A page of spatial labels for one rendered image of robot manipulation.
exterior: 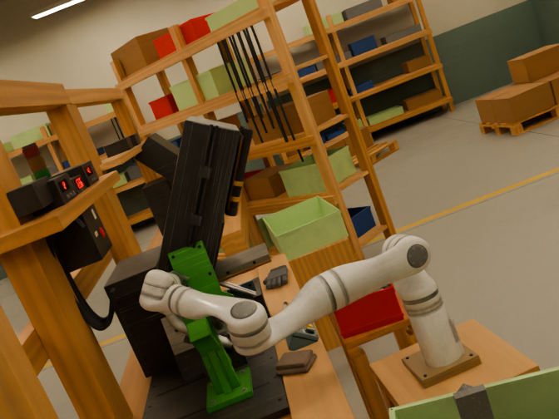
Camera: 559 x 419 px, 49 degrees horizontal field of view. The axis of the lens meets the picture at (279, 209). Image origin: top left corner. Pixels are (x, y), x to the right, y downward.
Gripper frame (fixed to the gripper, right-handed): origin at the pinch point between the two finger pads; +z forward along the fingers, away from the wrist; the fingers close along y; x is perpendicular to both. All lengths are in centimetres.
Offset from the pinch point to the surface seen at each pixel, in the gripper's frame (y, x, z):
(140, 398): -3.7, 38.7, 8.9
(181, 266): 0.9, -4.9, 2.8
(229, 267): -11.8, -9.6, 17.1
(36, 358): 21.0, 28.2, -29.1
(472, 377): -78, -13, -41
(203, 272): -6.0, -5.9, 2.8
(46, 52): 461, -161, 822
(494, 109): -197, -276, 534
